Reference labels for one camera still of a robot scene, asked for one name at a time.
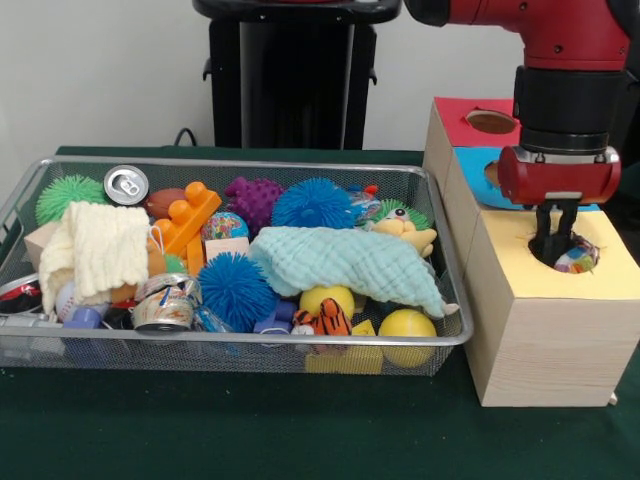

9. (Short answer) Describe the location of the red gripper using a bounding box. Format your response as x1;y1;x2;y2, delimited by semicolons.
497;144;623;246

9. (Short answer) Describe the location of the silver drink can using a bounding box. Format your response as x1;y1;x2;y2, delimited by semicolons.
103;164;151;207

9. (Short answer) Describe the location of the wooden box with three holes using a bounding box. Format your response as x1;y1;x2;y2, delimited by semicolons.
422;96;640;407

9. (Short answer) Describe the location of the shallow clear mesh bin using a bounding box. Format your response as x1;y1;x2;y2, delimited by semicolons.
0;154;475;379

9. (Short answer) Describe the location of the dark green table cloth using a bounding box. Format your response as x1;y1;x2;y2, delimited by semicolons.
0;144;640;480
599;169;640;241

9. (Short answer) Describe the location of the green spiky monster toy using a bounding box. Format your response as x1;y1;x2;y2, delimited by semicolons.
369;198;432;232

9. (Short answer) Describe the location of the yellow smooth ball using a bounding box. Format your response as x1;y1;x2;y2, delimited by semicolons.
378;308;439;370

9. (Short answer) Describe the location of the light blue waffle cloth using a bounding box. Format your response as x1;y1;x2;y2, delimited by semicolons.
248;225;461;320

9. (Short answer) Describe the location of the blue spiky rubber ball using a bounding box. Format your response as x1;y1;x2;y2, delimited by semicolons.
198;251;279;335
271;178;356;230

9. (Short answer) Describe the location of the orange tiger plush toy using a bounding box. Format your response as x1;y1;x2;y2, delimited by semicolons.
293;298;358;337

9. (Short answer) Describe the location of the purple knobbly ball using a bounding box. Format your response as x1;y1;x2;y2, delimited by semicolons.
223;177;286;237

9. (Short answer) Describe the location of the globe print ball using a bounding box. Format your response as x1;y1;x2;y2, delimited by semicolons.
201;211;250;242

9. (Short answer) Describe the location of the orange plastic building block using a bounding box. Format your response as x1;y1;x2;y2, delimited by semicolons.
152;181;224;277

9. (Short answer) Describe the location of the cream waffle cloth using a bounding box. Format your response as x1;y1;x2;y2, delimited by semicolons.
38;201;151;315

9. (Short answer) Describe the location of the green spiky rubber ball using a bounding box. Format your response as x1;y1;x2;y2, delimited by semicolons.
35;175;109;226

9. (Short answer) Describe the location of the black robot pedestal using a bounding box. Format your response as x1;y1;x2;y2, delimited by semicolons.
192;0;404;150

